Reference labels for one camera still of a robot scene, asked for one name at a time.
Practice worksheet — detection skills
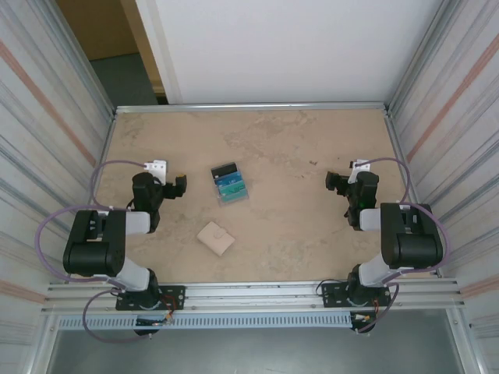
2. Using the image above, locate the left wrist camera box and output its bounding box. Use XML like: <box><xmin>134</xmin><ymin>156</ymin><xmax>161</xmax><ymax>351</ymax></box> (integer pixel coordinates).
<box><xmin>142</xmin><ymin>158</ymin><xmax>169</xmax><ymax>185</ymax></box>

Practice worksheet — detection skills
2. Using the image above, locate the blue VIP card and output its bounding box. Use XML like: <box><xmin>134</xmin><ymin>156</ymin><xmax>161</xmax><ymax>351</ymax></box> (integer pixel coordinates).
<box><xmin>213</xmin><ymin>173</ymin><xmax>245</xmax><ymax>189</ymax></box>

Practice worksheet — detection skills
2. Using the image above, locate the small wired controller board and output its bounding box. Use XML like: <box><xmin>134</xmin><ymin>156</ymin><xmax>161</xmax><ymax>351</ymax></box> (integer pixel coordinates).
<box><xmin>134</xmin><ymin>316</ymin><xmax>175</xmax><ymax>327</ymax></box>
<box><xmin>349</xmin><ymin>311</ymin><xmax>381</xmax><ymax>325</ymax></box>

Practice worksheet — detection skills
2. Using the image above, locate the white slotted cable duct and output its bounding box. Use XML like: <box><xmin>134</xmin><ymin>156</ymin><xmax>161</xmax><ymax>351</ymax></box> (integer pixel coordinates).
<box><xmin>54</xmin><ymin>313</ymin><xmax>354</xmax><ymax>331</ymax></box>

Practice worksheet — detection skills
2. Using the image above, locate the grey sheet metal shelf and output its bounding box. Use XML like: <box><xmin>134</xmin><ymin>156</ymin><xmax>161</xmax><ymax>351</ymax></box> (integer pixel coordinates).
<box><xmin>46</xmin><ymin>329</ymin><xmax>469</xmax><ymax>374</ymax></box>

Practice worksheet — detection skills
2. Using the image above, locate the beige leather wallet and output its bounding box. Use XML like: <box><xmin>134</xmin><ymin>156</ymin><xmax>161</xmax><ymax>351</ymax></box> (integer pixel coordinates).
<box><xmin>196</xmin><ymin>221</ymin><xmax>236</xmax><ymax>257</ymax></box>

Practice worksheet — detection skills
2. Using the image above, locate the corrugated translucent enclosure panel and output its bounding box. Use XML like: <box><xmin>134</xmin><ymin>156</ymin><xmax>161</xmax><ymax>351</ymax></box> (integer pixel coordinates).
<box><xmin>389</xmin><ymin>0</ymin><xmax>499</xmax><ymax>340</ymax></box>
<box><xmin>0</xmin><ymin>0</ymin><xmax>118</xmax><ymax>344</ymax></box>

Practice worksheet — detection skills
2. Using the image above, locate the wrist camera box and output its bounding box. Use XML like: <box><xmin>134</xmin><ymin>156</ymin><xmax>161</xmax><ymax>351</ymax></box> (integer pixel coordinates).
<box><xmin>348</xmin><ymin>158</ymin><xmax>373</xmax><ymax>185</ymax></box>
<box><xmin>142</xmin><ymin>158</ymin><xmax>169</xmax><ymax>185</ymax></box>

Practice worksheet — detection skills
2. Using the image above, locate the black VIP card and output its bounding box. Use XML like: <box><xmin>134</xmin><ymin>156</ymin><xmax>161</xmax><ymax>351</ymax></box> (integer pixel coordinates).
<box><xmin>211</xmin><ymin>162</ymin><xmax>239</xmax><ymax>179</ymax></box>

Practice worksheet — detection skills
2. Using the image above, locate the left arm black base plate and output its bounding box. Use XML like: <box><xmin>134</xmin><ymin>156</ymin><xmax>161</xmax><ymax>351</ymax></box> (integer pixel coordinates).
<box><xmin>115</xmin><ymin>284</ymin><xmax>186</xmax><ymax>312</ymax></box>

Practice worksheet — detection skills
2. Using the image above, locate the teal VIP card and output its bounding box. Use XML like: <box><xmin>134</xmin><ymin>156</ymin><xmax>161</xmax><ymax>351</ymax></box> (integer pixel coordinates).
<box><xmin>216</xmin><ymin>182</ymin><xmax>250</xmax><ymax>204</ymax></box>

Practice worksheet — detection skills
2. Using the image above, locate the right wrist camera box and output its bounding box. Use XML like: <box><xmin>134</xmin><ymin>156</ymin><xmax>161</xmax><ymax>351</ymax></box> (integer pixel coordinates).
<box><xmin>348</xmin><ymin>158</ymin><xmax>373</xmax><ymax>185</ymax></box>

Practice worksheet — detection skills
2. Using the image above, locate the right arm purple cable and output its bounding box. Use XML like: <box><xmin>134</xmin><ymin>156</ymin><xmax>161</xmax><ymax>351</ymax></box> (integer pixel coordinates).
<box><xmin>350</xmin><ymin>157</ymin><xmax>453</xmax><ymax>335</ymax></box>

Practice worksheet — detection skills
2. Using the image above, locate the aluminium corner post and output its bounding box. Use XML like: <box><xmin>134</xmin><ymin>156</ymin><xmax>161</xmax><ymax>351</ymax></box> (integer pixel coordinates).
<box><xmin>384</xmin><ymin>0</ymin><xmax>455</xmax><ymax>112</ymax></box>
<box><xmin>50</xmin><ymin>0</ymin><xmax>118</xmax><ymax>114</ymax></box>

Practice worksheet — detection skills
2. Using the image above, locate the brown wooden door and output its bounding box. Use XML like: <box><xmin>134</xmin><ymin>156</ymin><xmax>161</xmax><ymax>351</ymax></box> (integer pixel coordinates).
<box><xmin>55</xmin><ymin>0</ymin><xmax>169</xmax><ymax>105</ymax></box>

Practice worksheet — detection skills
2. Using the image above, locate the aluminium table edge rail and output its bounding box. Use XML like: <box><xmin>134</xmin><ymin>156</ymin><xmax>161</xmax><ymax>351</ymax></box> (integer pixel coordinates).
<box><xmin>384</xmin><ymin>111</ymin><xmax>442</xmax><ymax>280</ymax></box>
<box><xmin>69</xmin><ymin>111</ymin><xmax>119</xmax><ymax>284</ymax></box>

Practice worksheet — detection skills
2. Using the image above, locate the clear acrylic card holder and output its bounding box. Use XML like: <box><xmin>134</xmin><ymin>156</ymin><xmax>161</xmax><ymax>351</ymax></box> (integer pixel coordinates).
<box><xmin>210</xmin><ymin>161</ymin><xmax>251</xmax><ymax>209</ymax></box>

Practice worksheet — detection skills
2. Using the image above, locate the aluminium extrusion mounting rail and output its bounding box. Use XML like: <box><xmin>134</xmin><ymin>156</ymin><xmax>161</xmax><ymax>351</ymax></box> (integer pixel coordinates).
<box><xmin>41</xmin><ymin>277</ymin><xmax>468</xmax><ymax>313</ymax></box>

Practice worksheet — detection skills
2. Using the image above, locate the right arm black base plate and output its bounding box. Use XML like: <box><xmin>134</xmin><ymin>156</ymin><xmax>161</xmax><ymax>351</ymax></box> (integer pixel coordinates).
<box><xmin>320</xmin><ymin>280</ymin><xmax>392</xmax><ymax>310</ymax></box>

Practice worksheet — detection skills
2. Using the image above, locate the long aluminium table rail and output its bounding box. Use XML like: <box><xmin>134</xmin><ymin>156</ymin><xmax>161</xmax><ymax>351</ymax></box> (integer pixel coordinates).
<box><xmin>114</xmin><ymin>101</ymin><xmax>391</xmax><ymax>115</ymax></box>

